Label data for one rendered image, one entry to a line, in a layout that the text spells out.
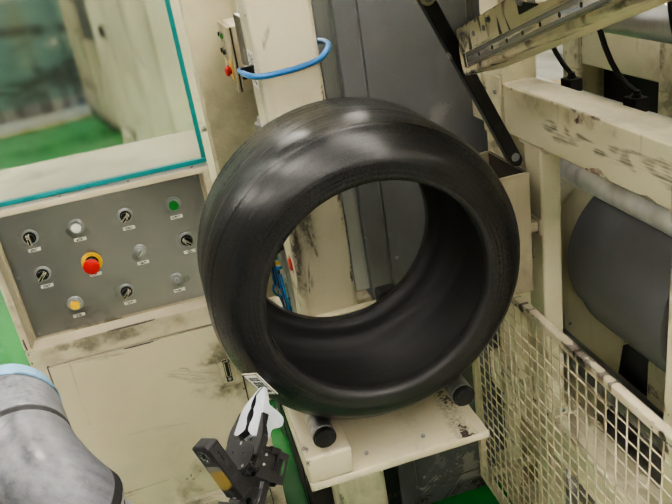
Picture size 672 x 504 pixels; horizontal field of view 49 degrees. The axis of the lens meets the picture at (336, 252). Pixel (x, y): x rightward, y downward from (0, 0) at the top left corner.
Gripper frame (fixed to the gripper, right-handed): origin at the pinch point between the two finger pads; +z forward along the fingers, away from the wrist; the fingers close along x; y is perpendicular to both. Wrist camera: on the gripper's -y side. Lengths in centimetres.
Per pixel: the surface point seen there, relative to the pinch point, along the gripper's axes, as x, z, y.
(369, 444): -2.2, 0.3, 31.7
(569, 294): 1, 63, 97
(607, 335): 3, 58, 118
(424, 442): 6.9, 2.5, 37.5
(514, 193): 19, 59, 40
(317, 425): -0.7, -0.9, 15.6
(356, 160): 26.4, 32.6, -12.8
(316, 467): -3.3, -7.6, 20.0
